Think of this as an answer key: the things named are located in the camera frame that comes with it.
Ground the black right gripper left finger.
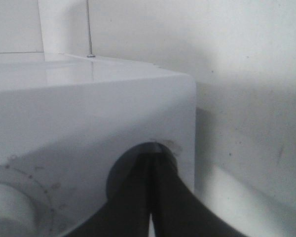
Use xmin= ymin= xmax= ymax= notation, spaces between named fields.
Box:
xmin=67 ymin=153 xmax=154 ymax=237

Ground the white microwave oven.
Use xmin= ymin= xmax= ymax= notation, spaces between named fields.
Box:
xmin=0 ymin=52 xmax=196 ymax=237

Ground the lower white microwave knob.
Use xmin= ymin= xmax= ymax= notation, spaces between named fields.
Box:
xmin=0 ymin=170 xmax=52 ymax=237

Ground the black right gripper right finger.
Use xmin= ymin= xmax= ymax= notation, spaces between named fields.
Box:
xmin=151 ymin=153 xmax=244 ymax=237

